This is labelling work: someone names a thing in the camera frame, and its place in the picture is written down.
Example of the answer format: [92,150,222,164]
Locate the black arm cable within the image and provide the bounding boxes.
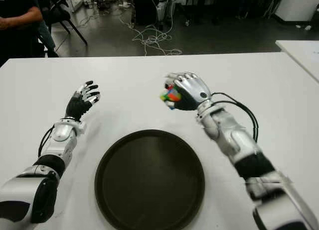
[37,124,56,158]
[211,91,260,143]

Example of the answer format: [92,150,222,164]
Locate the dark brown round plate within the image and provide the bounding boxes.
[94,129,206,230]

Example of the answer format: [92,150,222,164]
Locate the tangled white floor cable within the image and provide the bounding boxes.
[119,14,183,57]

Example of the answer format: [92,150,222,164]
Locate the background humanoid robot legs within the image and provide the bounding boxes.
[155,0,180,26]

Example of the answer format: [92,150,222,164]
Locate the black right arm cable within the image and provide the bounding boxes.
[211,91,260,143]

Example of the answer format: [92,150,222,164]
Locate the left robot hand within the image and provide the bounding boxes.
[65,80,101,122]

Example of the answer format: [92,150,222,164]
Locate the black cabinet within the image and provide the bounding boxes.
[132,0,160,25]

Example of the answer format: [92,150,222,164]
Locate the person in black shirt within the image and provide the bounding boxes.
[0,0,59,64]

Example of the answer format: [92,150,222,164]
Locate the multicoloured Rubik's cube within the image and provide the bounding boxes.
[159,83,183,111]

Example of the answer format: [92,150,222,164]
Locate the white side table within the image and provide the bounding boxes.
[275,39,319,83]

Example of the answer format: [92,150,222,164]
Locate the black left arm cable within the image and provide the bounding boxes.
[37,124,56,158]

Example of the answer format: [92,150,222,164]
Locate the black chair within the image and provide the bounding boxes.
[37,0,89,58]

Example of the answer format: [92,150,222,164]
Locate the white cabinet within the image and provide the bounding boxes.
[275,0,319,23]

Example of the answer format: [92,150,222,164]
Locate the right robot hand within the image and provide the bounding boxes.
[162,71,213,112]

